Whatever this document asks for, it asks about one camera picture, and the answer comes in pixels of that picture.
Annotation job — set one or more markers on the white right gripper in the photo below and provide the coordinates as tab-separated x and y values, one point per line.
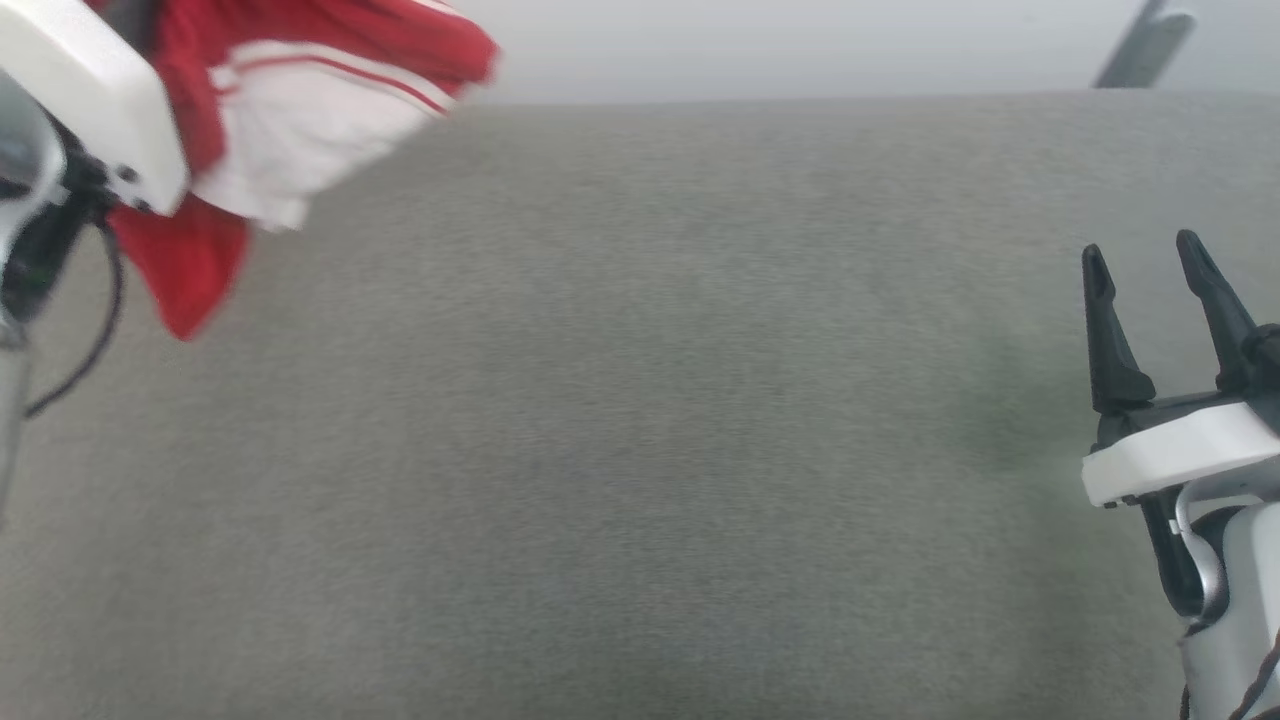
1180	445

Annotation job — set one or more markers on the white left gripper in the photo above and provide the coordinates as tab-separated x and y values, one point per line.
95	90

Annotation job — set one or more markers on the red white basketball jersey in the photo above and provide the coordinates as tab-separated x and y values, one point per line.
300	130

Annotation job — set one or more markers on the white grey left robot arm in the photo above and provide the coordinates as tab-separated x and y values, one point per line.
8	420

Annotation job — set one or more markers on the dark grey metal bar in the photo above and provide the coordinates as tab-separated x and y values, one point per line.
1145	45

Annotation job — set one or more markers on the grey fabric sofa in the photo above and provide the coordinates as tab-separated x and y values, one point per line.
640	420

